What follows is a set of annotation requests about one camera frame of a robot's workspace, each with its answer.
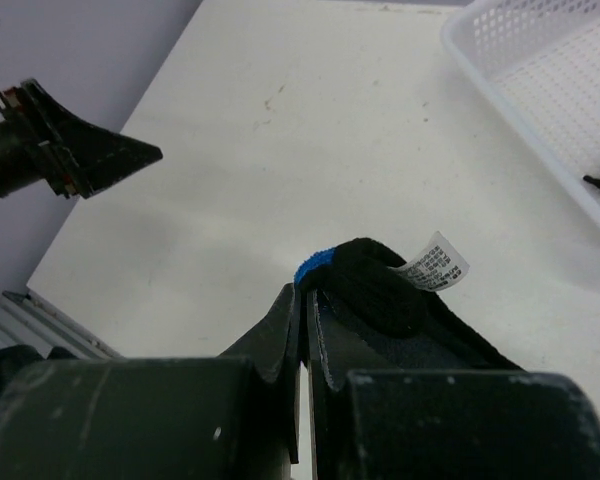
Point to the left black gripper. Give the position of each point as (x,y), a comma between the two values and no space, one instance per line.
(39,138)

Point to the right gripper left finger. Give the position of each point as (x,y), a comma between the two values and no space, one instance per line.
(232,416)

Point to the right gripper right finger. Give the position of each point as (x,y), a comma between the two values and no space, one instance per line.
(371,420)

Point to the blue and black towel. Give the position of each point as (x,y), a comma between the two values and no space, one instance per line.
(412,328)

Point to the blue towel white label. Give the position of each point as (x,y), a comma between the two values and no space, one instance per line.
(437,267)

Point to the white plastic mesh basket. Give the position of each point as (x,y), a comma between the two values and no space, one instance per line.
(538,64)

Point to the aluminium mounting rail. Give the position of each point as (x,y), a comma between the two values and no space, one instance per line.
(29,320)

